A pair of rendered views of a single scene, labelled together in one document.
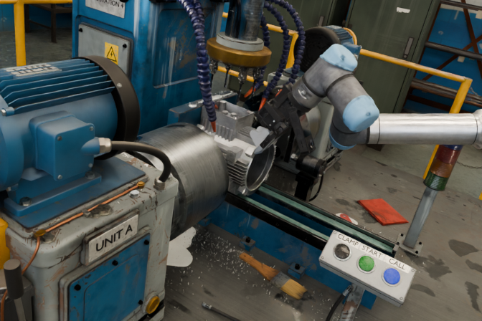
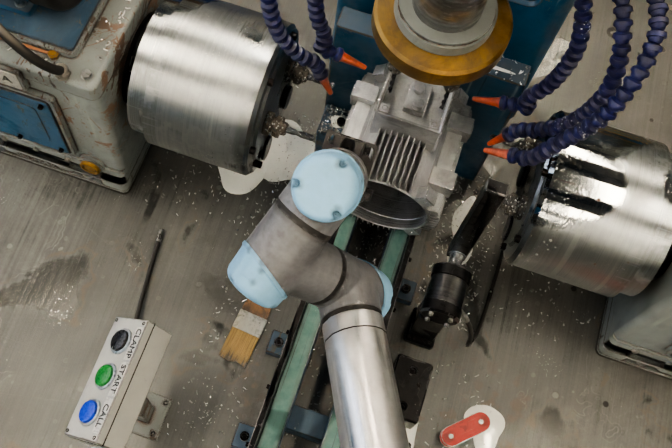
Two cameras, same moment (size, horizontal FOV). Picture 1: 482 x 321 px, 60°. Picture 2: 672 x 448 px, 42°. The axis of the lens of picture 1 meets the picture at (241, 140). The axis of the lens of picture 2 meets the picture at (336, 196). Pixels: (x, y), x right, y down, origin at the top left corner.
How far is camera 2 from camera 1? 1.20 m
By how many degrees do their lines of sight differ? 60
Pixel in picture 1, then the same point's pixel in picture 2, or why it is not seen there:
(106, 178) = (37, 18)
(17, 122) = not seen: outside the picture
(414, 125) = (342, 400)
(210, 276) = (220, 226)
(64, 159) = not seen: outside the picture
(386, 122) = (337, 344)
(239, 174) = not seen: hidden behind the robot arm
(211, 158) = (220, 112)
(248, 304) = (185, 288)
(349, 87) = (265, 227)
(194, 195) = (157, 125)
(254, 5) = not seen: outside the picture
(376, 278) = (90, 394)
